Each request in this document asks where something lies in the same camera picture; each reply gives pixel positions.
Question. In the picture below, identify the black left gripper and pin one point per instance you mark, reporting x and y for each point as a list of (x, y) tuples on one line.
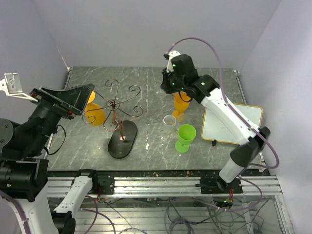
[(67, 102)]

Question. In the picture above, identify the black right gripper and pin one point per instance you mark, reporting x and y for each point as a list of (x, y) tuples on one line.
[(168, 89)]

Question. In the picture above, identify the orange plastic wine glass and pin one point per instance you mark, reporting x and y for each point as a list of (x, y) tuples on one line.
[(181, 103)]

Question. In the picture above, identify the green plastic wine glass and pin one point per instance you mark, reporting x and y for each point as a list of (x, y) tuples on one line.
[(186, 134)]

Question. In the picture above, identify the clear wine glass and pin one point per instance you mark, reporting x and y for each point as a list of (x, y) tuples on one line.
[(168, 127), (183, 119)]

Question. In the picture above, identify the clear wine glass front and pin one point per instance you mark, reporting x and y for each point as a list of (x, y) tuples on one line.
[(183, 119)]

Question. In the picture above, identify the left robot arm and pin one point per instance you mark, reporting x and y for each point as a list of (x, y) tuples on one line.
[(23, 174)]

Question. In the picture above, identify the metal wine glass rack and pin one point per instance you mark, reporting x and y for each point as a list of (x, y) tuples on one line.
[(124, 132)]

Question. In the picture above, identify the small whiteboard yellow frame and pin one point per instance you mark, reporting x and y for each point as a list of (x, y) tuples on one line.
[(214, 129)]

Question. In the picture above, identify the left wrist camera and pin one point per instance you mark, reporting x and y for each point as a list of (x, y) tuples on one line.
[(11, 85)]

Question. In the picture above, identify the aluminium rail front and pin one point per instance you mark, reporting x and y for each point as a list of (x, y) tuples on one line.
[(113, 186)]

